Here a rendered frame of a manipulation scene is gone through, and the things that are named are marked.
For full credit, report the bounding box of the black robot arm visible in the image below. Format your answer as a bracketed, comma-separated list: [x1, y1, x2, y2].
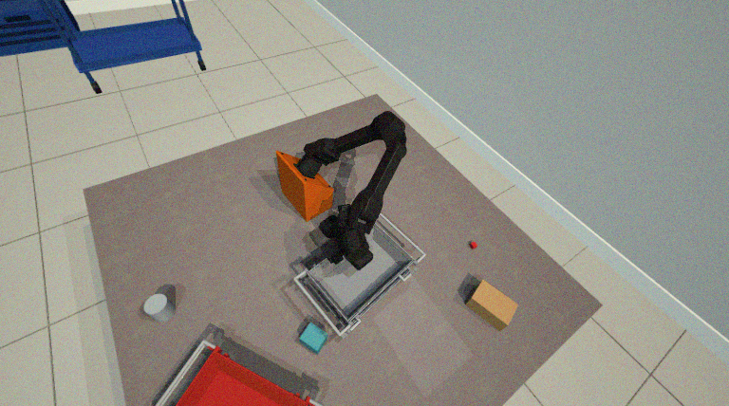
[293, 111, 407, 265]

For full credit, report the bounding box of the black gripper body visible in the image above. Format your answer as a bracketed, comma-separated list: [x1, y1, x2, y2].
[319, 215, 373, 270]

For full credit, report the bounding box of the grey cylinder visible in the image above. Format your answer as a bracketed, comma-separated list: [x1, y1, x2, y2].
[144, 294, 176, 323]

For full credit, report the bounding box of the small teal block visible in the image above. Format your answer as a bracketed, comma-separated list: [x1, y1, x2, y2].
[299, 322, 328, 355]

